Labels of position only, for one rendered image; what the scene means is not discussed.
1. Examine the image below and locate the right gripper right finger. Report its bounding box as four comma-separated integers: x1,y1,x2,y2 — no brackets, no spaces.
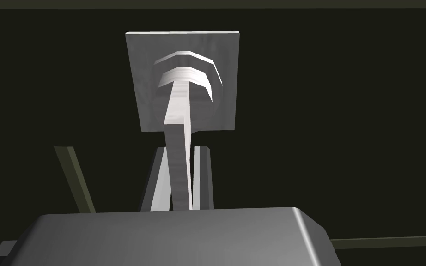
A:
192,145,215,211

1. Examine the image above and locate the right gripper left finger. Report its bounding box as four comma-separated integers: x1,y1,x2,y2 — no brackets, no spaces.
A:
140,146,172,212

